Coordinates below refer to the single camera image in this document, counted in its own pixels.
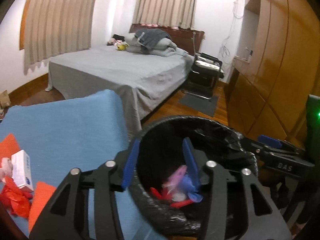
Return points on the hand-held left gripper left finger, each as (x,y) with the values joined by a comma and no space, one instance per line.
(131,165)

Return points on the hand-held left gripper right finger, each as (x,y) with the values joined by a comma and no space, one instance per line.
(190,160)

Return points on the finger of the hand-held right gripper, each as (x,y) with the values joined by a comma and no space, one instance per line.
(270,140)
(285,166)

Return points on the pink purple wrapper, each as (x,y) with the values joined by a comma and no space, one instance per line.
(176,176)

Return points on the trash bin with black bag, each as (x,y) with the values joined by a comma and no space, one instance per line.
(220,140)

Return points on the orange foam net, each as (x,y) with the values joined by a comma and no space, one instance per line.
(41,200)

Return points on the white cardboard box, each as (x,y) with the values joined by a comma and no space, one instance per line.
(22,167)

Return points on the red plastic bag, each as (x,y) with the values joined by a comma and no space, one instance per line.
(15,200)

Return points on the pink plastic piece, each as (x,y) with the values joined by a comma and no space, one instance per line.
(5,167)

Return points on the blue plastic wrapper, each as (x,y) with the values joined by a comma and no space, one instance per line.
(192,192)

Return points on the red plastic strip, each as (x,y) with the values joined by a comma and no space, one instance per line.
(160,195)

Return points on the grey floor mat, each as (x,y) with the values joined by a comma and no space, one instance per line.
(198,103)

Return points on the blue tablecloth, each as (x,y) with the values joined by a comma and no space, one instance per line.
(75,130)

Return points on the wooden wardrobe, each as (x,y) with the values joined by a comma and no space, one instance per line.
(280,55)

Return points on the black metal chair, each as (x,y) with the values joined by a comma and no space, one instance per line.
(205,75)

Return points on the bed with grey sheet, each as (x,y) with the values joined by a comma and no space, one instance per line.
(120,72)

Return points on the pile of grey pillows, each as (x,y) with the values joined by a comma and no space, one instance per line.
(162,47)

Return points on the yellow plush toy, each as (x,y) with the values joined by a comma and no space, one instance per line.
(122,47)

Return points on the wooden headboard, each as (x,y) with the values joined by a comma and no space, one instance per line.
(185,36)

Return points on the pink cloth item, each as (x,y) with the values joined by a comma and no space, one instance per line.
(113,41)

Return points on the dark grey blanket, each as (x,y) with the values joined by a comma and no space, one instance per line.
(153,37)

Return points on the black cloth item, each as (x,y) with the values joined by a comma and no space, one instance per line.
(118,36)

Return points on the brown paper bag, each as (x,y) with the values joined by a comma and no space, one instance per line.
(4,98)

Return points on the narrow beige striped curtain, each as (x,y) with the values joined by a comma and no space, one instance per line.
(165,2)

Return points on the wide beige striped curtain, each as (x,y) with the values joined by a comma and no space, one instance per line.
(57,17)

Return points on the wooden window frame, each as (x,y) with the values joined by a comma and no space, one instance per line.
(25,15)

